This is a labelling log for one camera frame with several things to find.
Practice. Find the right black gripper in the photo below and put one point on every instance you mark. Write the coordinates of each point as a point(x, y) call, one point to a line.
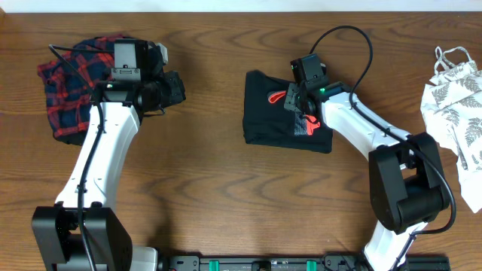
point(289, 102)

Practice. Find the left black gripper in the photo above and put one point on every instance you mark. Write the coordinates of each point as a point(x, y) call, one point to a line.
point(175, 90)

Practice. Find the black leggings with red waistband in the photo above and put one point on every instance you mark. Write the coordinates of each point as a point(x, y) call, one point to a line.
point(267, 122)

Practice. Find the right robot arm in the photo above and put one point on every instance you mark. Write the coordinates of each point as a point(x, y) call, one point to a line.
point(407, 184)

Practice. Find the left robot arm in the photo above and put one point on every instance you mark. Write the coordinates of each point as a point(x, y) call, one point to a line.
point(81, 231)

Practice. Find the red navy plaid garment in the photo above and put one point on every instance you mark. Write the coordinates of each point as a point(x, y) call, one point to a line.
point(71, 86)

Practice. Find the white fern print garment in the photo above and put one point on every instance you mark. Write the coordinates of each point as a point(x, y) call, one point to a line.
point(451, 110)

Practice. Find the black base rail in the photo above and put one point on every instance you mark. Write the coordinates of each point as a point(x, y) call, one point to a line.
point(328, 262)

